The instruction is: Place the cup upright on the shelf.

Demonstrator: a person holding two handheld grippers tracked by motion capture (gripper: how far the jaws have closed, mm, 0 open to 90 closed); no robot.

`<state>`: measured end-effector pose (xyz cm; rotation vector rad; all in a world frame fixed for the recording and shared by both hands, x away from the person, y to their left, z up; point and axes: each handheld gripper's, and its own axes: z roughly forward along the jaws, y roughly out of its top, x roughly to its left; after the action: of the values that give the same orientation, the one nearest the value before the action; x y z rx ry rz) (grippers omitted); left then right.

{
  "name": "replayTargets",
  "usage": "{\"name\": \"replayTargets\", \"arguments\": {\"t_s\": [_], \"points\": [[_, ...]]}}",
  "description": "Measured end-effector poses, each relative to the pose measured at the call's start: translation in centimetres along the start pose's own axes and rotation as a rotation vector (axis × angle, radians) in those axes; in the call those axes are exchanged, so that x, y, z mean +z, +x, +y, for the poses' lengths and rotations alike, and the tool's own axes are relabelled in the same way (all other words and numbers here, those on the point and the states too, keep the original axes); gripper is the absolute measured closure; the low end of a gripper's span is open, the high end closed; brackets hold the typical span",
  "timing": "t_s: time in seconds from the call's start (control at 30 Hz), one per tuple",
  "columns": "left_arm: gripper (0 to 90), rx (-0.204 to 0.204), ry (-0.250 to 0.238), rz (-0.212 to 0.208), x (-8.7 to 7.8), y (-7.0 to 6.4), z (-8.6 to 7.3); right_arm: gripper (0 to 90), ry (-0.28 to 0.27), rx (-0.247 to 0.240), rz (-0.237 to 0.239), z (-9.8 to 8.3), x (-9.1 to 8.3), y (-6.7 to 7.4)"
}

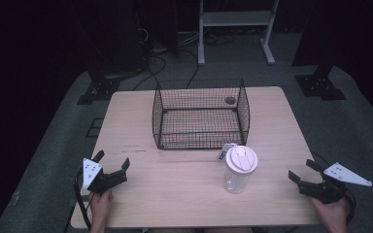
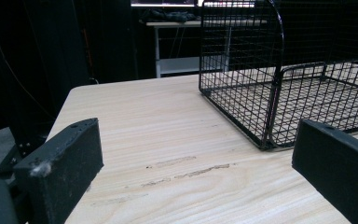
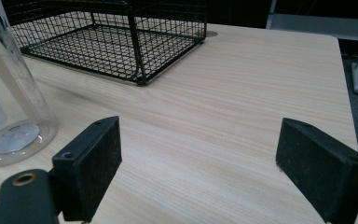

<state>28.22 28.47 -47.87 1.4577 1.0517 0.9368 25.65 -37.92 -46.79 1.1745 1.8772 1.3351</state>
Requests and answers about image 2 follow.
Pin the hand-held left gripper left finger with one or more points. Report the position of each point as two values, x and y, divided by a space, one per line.
62 168

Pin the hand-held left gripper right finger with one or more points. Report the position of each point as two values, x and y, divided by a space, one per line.
338 161

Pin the dark curtain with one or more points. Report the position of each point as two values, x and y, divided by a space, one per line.
43 46

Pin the dark cloth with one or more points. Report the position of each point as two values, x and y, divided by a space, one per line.
167 15

